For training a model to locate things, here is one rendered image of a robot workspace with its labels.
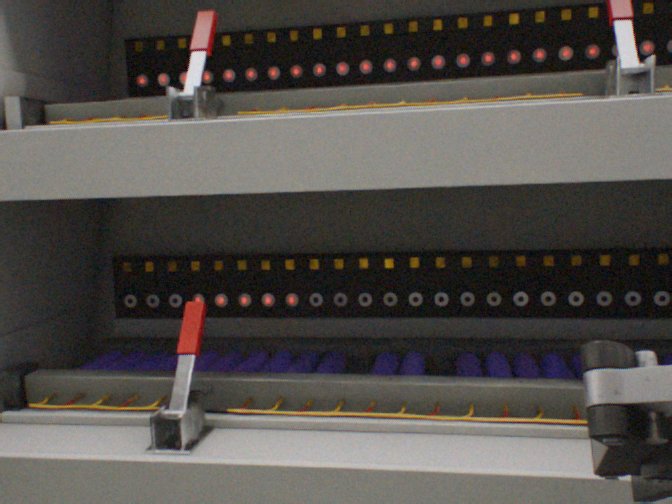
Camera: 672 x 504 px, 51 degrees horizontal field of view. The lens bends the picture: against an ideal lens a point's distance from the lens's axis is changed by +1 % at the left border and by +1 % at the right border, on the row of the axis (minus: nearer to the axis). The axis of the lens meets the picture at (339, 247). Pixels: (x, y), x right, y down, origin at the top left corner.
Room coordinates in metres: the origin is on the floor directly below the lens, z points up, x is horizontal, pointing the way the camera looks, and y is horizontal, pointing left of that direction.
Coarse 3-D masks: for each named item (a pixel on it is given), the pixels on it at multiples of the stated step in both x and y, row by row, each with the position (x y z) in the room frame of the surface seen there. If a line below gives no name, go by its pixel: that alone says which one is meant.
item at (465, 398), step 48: (48, 384) 0.50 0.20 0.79; (96, 384) 0.49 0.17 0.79; (144, 384) 0.48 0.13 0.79; (192, 384) 0.48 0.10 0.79; (240, 384) 0.47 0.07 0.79; (288, 384) 0.46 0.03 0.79; (336, 384) 0.46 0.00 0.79; (384, 384) 0.45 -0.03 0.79; (432, 384) 0.45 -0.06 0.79; (480, 384) 0.44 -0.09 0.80; (528, 384) 0.44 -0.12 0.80; (576, 384) 0.43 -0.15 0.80
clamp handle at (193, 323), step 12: (192, 312) 0.44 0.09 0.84; (204, 312) 0.45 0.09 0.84; (192, 324) 0.44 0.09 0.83; (204, 324) 0.45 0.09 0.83; (180, 336) 0.44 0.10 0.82; (192, 336) 0.44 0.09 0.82; (180, 348) 0.44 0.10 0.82; (192, 348) 0.44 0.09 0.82; (180, 360) 0.44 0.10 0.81; (192, 360) 0.44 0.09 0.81; (180, 372) 0.43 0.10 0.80; (192, 372) 0.43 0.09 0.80; (180, 384) 0.43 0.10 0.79; (180, 396) 0.43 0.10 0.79; (180, 408) 0.43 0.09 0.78
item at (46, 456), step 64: (64, 320) 0.58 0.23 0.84; (128, 320) 0.60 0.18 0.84; (256, 320) 0.58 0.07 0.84; (320, 320) 0.57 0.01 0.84; (384, 320) 0.56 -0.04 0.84; (448, 320) 0.55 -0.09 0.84; (512, 320) 0.54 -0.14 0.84; (576, 320) 0.53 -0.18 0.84; (640, 320) 0.53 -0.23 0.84; (0, 384) 0.48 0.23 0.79; (0, 448) 0.44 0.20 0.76; (64, 448) 0.43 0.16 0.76; (128, 448) 0.43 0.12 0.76; (256, 448) 0.42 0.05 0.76; (320, 448) 0.42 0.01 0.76; (384, 448) 0.41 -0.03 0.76; (448, 448) 0.41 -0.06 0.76; (512, 448) 0.41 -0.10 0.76; (576, 448) 0.40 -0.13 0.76
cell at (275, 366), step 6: (276, 354) 0.55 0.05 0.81; (282, 354) 0.54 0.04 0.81; (288, 354) 0.55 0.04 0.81; (270, 360) 0.53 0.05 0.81; (276, 360) 0.53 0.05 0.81; (282, 360) 0.53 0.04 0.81; (288, 360) 0.54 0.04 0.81; (294, 360) 0.55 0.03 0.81; (264, 366) 0.52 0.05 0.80; (270, 366) 0.51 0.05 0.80; (276, 366) 0.51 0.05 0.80; (282, 366) 0.52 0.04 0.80; (288, 366) 0.53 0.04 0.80; (276, 372) 0.51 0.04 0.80; (282, 372) 0.52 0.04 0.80
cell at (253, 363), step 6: (252, 354) 0.55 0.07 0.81; (258, 354) 0.55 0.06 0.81; (264, 354) 0.55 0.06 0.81; (246, 360) 0.53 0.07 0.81; (252, 360) 0.53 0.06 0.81; (258, 360) 0.54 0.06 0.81; (264, 360) 0.55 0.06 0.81; (240, 366) 0.51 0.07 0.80; (246, 366) 0.52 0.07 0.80; (252, 366) 0.52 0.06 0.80; (258, 366) 0.53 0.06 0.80
